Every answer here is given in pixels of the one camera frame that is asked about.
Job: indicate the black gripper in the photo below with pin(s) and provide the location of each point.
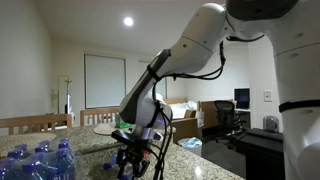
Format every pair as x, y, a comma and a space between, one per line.
135, 155

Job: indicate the clear water bottle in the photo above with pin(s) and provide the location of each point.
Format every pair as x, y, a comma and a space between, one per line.
112, 166

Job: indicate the shrink-wrapped water bottle pack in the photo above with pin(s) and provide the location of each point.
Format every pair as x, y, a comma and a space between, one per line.
44, 162

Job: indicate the green tissue box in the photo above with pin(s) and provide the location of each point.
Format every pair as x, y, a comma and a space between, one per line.
120, 123

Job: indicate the round woven placemat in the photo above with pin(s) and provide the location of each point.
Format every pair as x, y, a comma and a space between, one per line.
105, 129

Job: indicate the wooden chair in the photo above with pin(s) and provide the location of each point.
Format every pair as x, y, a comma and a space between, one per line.
36, 123
98, 115

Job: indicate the white trash bin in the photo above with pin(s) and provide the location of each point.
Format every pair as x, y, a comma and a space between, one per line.
193, 144

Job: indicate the bed with white bedding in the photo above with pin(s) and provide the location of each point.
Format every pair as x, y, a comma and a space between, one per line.
180, 106

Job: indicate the white window blind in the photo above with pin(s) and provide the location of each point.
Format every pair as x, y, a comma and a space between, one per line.
105, 81

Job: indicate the black office chair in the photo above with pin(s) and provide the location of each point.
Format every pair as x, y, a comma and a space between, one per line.
230, 125

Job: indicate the monitor screen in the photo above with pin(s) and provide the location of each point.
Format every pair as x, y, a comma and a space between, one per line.
242, 98

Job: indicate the black side cabinet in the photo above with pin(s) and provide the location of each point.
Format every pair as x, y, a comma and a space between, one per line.
264, 154

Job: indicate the ceiling light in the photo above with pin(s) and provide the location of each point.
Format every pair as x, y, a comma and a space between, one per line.
128, 21

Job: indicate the wall light switch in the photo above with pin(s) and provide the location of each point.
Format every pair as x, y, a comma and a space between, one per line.
267, 96

